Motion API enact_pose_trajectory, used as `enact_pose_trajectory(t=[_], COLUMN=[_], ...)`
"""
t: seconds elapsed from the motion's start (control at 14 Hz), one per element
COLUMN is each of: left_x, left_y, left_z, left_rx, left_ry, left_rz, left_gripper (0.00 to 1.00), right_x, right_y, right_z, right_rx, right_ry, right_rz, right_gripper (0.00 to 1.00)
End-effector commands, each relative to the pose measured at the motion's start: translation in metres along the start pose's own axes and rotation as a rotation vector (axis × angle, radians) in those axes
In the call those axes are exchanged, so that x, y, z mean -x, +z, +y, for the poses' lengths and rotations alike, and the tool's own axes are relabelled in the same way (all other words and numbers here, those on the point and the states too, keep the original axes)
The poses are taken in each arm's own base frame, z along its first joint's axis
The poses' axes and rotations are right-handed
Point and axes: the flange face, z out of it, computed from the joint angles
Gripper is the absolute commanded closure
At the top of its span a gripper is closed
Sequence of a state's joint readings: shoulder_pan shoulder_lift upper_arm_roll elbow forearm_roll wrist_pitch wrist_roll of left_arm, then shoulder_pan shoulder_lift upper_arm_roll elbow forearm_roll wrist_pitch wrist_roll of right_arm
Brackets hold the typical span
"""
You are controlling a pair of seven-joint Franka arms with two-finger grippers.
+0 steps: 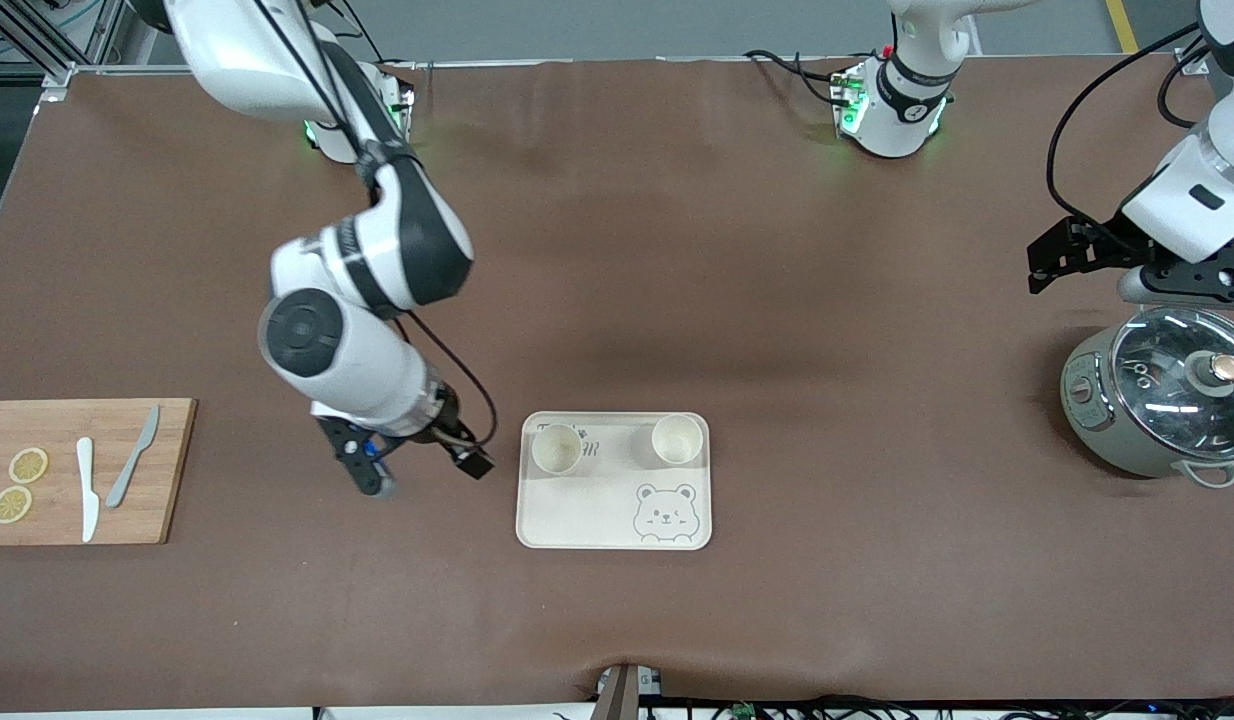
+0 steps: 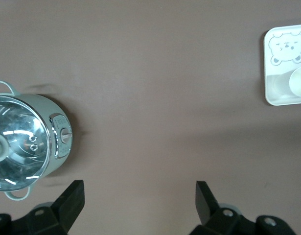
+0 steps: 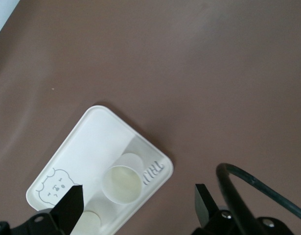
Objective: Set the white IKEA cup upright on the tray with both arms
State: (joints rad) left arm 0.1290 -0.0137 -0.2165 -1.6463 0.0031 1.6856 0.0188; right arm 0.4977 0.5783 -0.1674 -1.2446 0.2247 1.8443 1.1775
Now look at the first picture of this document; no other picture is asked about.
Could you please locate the glass pot lid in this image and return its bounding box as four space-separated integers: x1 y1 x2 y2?
1111 306 1234 447

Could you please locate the wooden cutting board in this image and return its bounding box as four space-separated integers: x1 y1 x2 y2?
0 399 196 547

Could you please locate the black base cable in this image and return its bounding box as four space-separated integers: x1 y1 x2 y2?
745 48 840 104

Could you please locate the white plastic cup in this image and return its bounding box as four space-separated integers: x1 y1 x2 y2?
533 424 584 476
651 413 705 467

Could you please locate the brown table cover mat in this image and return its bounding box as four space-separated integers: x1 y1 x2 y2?
0 55 1234 713

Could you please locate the cream tray with bear print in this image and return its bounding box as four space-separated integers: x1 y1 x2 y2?
516 411 713 551

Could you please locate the white plastic knife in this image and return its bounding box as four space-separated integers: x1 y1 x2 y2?
75 437 101 543

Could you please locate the grey plastic knife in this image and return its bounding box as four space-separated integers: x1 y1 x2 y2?
105 405 162 509

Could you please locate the green lit arm base box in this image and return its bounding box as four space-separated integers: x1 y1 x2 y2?
830 65 870 139
377 80 415 146

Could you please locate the grey electric cooking pot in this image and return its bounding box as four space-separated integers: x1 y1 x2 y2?
1060 289 1234 490

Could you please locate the grey camera post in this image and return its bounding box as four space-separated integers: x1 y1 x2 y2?
592 664 666 720

